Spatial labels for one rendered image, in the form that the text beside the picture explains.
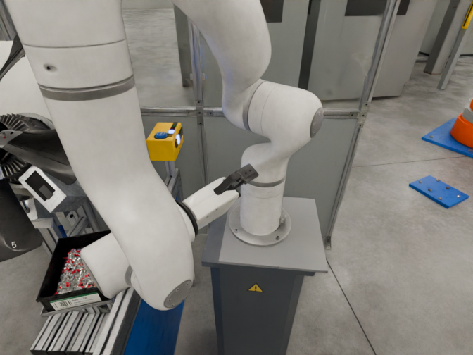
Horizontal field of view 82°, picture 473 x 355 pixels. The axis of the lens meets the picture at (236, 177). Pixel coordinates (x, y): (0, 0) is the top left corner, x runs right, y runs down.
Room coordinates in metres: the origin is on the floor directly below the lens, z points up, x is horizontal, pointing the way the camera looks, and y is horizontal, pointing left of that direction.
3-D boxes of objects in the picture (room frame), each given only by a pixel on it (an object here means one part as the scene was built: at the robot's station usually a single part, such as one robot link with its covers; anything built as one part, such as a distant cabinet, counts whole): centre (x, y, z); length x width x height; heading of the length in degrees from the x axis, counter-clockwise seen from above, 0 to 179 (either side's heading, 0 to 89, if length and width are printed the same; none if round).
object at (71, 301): (0.51, 0.46, 0.85); 0.22 x 0.17 x 0.07; 14
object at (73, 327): (0.89, 0.78, 0.04); 0.62 x 0.45 x 0.08; 178
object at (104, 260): (0.28, 0.16, 1.20); 0.13 x 0.09 x 0.08; 136
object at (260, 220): (0.60, -0.07, 1.03); 0.19 x 0.19 x 0.18
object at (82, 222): (0.91, 0.78, 0.56); 0.19 x 0.04 x 0.04; 178
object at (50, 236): (0.80, 0.78, 0.46); 0.09 x 0.05 x 0.91; 88
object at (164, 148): (0.97, 0.28, 1.02); 0.16 x 0.10 x 0.11; 178
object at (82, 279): (0.51, 0.46, 0.83); 0.19 x 0.14 x 0.04; 14
